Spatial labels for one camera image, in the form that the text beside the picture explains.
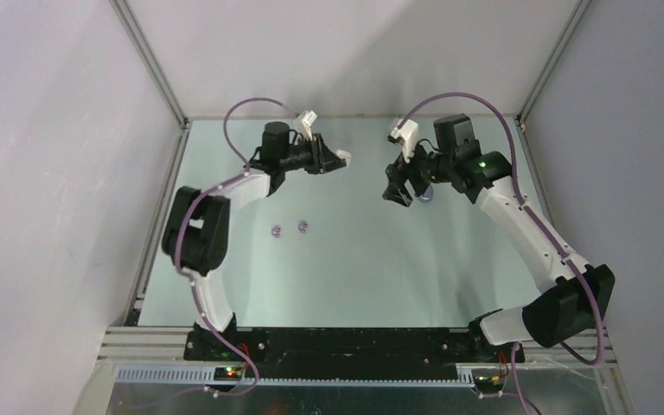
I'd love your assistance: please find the purple cable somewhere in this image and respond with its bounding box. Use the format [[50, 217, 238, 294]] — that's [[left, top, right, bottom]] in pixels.
[[172, 97, 310, 399], [396, 92, 606, 415]]

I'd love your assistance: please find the white earbud charging case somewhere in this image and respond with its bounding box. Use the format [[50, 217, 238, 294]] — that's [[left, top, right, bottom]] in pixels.
[[335, 150, 352, 167]]

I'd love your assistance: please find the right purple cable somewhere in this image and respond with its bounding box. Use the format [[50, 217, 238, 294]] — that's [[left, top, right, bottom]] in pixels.
[[396, 92, 606, 415]]

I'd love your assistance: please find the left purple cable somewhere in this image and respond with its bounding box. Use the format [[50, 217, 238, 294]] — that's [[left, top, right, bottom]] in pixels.
[[172, 97, 310, 399]]

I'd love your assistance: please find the circuit board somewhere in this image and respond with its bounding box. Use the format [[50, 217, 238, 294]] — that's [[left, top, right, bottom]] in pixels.
[[213, 367, 245, 381], [474, 375, 508, 387]]

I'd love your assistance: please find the white slotted cable duct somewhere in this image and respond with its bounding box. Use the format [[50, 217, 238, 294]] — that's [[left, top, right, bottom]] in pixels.
[[115, 365, 475, 388]]

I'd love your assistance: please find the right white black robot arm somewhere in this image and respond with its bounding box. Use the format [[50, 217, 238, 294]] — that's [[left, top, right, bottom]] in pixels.
[[383, 114, 615, 361]]

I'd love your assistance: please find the purple charging case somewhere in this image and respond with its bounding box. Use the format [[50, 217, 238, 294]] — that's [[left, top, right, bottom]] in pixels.
[[418, 185, 434, 203]]

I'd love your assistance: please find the right circuit board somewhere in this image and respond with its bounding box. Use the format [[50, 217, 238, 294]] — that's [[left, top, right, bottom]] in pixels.
[[474, 375, 508, 387]]

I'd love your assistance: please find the left circuit board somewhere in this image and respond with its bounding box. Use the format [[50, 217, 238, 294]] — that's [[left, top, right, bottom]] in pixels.
[[213, 367, 245, 381]]

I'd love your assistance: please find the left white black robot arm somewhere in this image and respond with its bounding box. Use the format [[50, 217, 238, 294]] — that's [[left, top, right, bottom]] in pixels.
[[161, 121, 352, 360]]

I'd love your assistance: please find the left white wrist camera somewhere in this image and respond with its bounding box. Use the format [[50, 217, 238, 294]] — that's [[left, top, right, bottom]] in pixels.
[[293, 110, 317, 141]]

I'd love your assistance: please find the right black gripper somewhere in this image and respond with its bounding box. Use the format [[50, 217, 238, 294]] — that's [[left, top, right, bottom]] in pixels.
[[384, 134, 456, 207]]

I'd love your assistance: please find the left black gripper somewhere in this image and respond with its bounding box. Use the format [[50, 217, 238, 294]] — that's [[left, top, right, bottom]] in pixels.
[[278, 133, 345, 175]]

